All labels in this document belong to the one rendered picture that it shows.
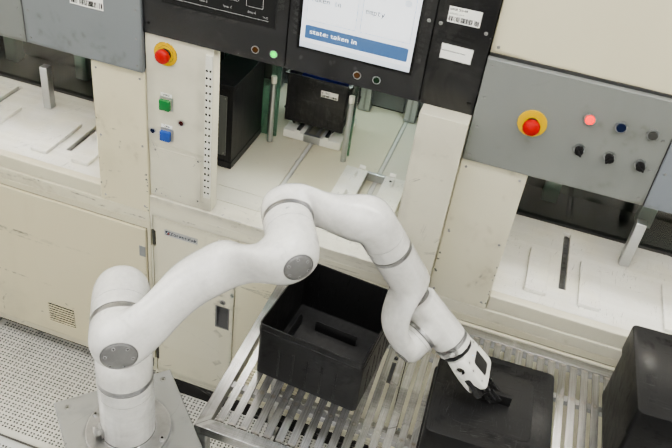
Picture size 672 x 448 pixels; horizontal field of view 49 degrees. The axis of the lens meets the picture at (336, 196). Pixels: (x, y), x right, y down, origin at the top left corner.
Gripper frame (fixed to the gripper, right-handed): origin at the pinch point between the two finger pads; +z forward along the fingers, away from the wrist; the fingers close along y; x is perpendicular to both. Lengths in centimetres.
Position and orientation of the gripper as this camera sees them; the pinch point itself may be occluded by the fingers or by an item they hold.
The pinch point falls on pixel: (491, 392)
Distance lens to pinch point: 186.8
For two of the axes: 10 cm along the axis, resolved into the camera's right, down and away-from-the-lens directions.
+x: -7.6, 3.9, 5.3
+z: 5.9, 7.5, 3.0
